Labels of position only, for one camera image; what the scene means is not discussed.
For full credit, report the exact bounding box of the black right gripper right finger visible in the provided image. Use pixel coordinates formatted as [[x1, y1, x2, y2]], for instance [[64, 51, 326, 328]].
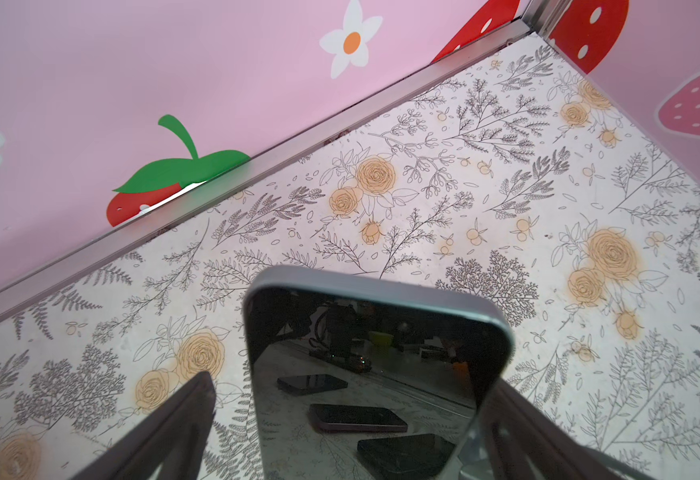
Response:
[[478, 380, 649, 480]]

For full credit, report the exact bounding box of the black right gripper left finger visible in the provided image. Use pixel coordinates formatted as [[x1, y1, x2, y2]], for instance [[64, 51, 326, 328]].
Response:
[[74, 371, 216, 479]]

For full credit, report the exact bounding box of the black smartphone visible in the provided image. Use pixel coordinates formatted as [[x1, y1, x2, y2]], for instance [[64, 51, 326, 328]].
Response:
[[242, 266, 514, 479]]

